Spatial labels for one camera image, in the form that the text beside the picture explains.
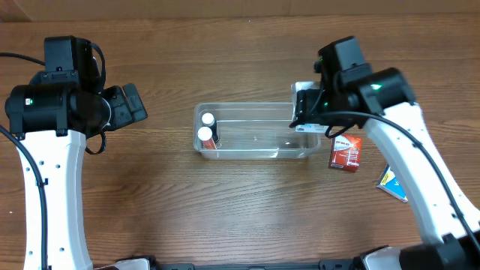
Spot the black tube white cap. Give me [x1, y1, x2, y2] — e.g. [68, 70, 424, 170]
[201, 112, 219, 143]

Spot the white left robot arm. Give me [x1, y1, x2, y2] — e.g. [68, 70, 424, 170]
[2, 36, 148, 269]

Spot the orange tube white cap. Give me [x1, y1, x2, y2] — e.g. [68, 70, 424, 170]
[197, 127, 217, 150]

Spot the clear plastic container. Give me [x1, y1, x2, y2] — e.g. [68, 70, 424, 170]
[193, 102, 321, 160]

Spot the red medicine box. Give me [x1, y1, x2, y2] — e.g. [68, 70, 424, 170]
[328, 134, 362, 172]

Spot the blue Vicks VapoDrops box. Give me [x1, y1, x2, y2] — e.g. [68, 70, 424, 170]
[376, 165, 408, 203]

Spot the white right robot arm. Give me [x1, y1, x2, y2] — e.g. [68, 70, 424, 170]
[291, 36, 479, 269]

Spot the white bandage box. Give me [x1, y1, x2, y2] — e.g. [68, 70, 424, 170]
[291, 81, 328, 134]

